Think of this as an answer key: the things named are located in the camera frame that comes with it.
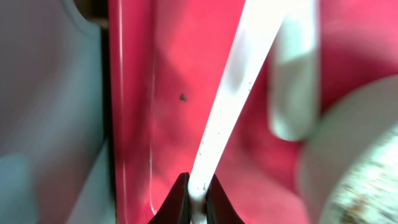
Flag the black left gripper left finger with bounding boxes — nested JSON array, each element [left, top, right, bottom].
[[148, 172, 190, 224]]

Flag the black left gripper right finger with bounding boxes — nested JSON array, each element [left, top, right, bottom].
[[206, 175, 244, 224]]

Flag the rice and food scraps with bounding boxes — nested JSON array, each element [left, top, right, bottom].
[[319, 126, 397, 224]]

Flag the white plastic spoon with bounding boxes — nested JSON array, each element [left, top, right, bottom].
[[269, 0, 320, 141]]

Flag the mint green bowl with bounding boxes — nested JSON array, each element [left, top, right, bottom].
[[297, 75, 397, 223]]

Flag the white plastic fork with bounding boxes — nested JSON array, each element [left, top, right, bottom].
[[187, 0, 288, 224]]

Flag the grey dishwasher rack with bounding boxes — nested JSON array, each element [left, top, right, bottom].
[[1, 0, 114, 223]]

